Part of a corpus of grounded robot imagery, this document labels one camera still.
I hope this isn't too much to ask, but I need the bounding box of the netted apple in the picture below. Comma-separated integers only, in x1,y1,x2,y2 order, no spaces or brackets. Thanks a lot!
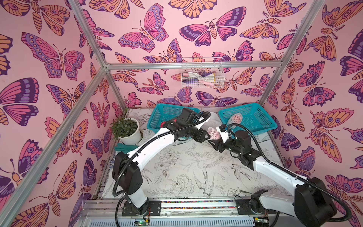
207,127,221,141
227,113,243,125

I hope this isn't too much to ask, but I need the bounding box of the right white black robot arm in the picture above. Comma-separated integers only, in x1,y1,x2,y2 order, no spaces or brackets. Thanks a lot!
209,124,352,227

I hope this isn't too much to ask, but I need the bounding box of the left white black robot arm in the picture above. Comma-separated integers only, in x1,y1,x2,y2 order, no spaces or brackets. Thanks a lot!
112,108,211,216

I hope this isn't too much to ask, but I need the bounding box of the white plastic tray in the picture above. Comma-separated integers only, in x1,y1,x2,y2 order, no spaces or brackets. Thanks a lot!
202,112,223,130

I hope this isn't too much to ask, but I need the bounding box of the right teal plastic basket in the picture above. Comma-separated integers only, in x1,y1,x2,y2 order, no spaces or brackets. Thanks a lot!
218,103,278,135

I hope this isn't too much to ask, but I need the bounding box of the teal plastic basket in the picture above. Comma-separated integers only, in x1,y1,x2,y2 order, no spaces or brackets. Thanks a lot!
218,103,278,135
147,104,185,133

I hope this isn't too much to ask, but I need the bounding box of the left teal plastic basket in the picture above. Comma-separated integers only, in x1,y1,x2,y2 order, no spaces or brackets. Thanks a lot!
147,104,185,133

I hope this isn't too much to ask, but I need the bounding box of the potted green plant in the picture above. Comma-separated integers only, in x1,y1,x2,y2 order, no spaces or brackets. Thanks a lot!
110,110,143,145

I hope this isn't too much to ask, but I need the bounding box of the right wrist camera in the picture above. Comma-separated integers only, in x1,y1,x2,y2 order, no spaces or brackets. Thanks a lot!
218,124,229,143

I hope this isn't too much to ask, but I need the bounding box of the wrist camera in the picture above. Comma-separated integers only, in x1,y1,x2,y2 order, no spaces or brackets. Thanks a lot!
198,112,211,127
218,124,229,143

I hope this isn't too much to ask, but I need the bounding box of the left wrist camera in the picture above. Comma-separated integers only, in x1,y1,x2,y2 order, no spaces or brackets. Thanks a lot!
198,112,211,127

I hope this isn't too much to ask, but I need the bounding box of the white wire wall basket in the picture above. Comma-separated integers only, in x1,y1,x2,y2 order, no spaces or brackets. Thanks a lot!
180,58,225,89

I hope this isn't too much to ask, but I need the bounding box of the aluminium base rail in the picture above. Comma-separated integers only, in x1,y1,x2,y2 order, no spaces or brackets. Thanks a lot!
76,197,324,227

